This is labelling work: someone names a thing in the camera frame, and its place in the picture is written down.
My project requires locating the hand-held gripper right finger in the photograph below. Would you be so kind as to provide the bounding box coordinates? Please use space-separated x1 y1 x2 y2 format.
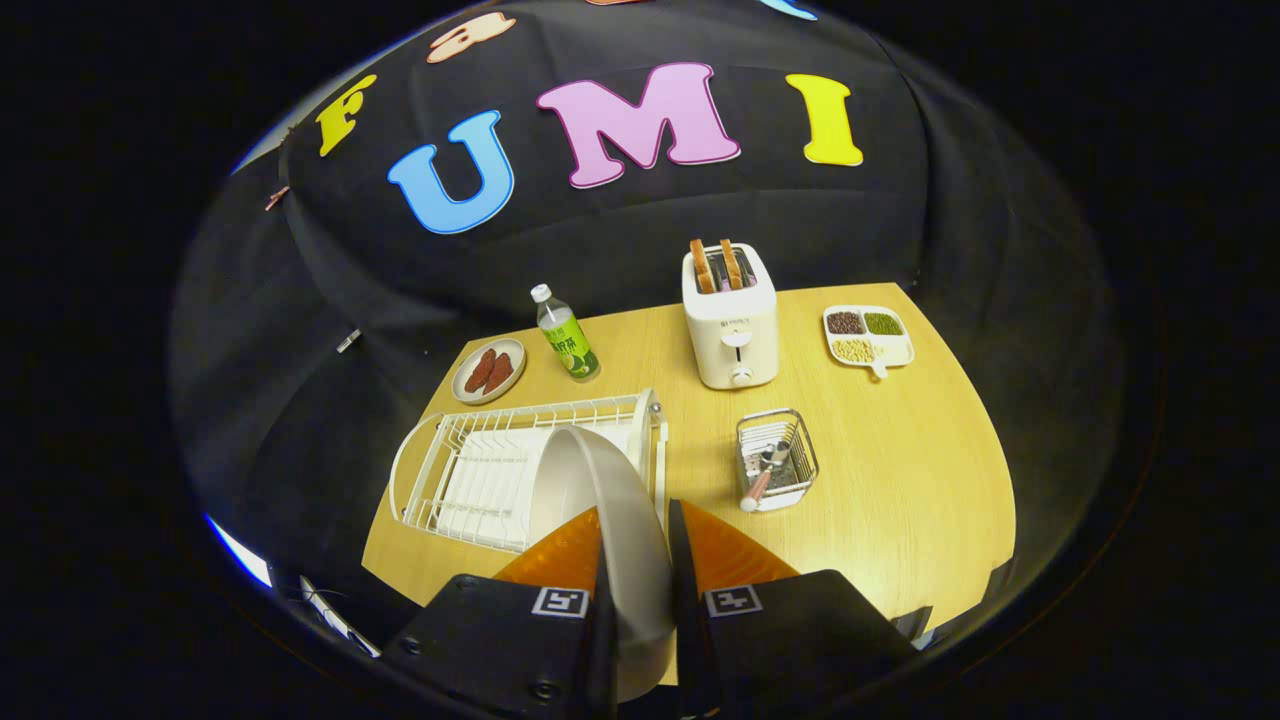
667 498 931 720

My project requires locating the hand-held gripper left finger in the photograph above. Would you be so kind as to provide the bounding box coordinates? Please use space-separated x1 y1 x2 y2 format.
385 505 620 720

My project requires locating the white round plate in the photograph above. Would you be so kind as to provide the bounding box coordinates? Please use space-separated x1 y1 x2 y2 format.
527 425 677 703

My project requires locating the metal spoon with pink handle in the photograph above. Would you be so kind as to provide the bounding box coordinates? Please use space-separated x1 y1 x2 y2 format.
740 442 794 513

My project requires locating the metal wire basket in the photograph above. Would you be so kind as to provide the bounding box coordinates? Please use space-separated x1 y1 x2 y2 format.
736 408 821 514

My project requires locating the white wire dish rack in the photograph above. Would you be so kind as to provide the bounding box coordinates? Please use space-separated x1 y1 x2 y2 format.
388 390 670 554

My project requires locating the white divided bean dish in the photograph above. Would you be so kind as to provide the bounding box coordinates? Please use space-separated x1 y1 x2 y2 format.
822 305 916 381

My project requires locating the white ribbed drip tray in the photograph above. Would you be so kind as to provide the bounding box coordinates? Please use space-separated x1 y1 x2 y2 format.
438 425 643 547

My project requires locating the white toaster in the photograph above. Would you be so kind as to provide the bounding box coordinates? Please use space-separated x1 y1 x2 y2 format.
682 243 780 391

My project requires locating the green label drink bottle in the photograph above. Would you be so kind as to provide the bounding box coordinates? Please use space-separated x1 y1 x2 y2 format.
530 284 602 383

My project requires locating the small beige saucer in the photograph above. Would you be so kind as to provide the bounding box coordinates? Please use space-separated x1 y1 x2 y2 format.
452 338 528 406

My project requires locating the black backdrop cloth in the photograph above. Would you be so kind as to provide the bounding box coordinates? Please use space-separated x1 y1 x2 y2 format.
170 0 1123 611

